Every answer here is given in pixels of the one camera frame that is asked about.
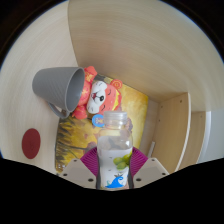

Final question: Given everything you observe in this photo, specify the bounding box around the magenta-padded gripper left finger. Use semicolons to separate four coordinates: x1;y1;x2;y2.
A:
58;146;100;190

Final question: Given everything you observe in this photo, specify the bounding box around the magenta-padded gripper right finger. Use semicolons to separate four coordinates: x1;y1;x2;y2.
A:
129;146;171;190

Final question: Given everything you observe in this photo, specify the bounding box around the clear plastic drink bottle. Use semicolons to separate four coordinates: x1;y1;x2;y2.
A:
96;110;134;190

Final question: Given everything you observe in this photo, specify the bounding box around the yellow poppy flower painting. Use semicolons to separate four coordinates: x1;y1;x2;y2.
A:
54;74;150;175

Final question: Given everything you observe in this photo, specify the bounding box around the light wood shelf unit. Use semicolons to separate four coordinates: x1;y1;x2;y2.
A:
155;92;213;175

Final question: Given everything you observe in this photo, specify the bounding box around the flat round red coaster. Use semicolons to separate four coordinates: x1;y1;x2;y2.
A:
21;127;42;160

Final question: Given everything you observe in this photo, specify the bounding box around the red and white plush toy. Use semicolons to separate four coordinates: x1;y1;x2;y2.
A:
71;65;125;130

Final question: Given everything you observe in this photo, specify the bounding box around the grey ribbed mug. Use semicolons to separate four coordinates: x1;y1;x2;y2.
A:
31;66;87;120

